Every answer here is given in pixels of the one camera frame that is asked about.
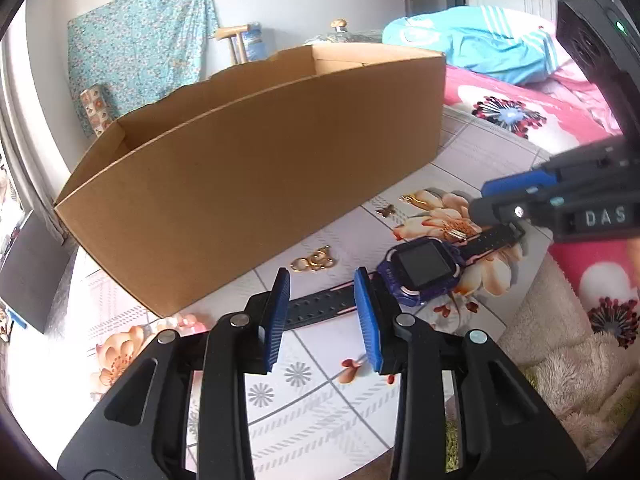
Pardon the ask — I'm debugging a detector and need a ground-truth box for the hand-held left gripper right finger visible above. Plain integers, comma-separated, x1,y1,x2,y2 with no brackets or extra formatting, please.
354,267,586,480

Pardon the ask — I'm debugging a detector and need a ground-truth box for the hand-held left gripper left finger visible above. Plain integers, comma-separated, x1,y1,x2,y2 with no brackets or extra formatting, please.
57,267,291,480

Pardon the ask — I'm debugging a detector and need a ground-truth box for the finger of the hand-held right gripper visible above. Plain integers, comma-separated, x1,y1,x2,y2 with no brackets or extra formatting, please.
469,191,556,228
481,157,566,198

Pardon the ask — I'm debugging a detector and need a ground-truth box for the gold hoop earrings cluster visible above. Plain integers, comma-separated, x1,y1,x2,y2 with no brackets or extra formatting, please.
291,245,337,272

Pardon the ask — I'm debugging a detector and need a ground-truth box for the blue smartwatch with dark strap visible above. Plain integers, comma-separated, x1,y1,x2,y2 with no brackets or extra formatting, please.
284,222,526,332

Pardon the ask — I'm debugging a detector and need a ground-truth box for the brown cardboard box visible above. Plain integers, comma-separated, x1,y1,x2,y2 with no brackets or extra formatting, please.
54,44,447,318

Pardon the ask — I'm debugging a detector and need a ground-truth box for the pink floral blanket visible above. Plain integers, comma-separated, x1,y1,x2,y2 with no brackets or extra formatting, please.
442,15,640,351

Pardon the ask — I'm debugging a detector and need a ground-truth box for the floral plaid tablecloth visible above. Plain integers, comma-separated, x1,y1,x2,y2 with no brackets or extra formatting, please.
5,105,553,476

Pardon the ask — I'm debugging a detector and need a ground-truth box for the blue jacket with white stripes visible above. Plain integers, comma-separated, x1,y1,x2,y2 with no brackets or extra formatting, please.
382,4,563,86

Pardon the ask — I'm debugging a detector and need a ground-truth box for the beige fluffy blanket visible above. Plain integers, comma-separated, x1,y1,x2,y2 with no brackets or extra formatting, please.
500,250,640,466

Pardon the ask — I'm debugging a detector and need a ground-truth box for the pot with knob lid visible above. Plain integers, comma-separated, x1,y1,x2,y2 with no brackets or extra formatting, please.
305,19,386,46

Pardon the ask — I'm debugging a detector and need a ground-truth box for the black flat panel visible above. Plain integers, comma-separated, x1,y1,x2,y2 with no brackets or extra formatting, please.
0,210,73,333

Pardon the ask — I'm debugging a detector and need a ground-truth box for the small patterned box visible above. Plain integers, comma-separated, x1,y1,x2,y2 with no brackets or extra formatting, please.
80,84,118,137

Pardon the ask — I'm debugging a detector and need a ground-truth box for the blue water bottle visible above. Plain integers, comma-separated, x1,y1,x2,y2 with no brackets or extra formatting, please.
244,22,268,61

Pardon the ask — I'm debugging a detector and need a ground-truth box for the grey curtain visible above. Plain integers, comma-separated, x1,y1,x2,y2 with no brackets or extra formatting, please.
0,95,66,241

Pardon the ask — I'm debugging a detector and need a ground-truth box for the wooden chair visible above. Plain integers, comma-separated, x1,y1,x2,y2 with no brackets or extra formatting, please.
215,24,251,66

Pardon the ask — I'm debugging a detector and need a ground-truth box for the teal floral cloth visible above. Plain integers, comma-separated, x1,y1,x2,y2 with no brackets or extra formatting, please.
67,0,221,138

